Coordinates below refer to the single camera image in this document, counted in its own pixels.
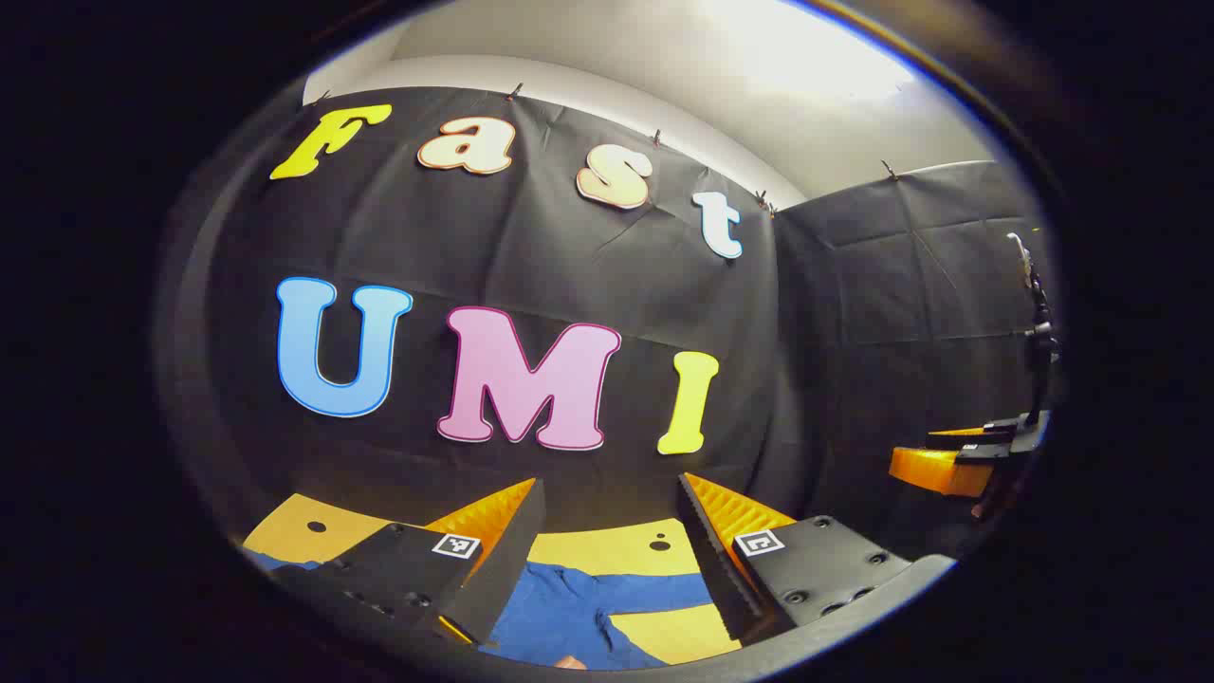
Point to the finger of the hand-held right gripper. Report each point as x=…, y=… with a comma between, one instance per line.
x=939, y=470

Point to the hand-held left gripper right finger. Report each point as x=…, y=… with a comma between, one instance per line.
x=711, y=569

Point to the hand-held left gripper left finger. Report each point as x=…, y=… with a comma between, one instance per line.
x=507, y=569

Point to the blue knit jacket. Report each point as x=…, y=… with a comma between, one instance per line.
x=569, y=612

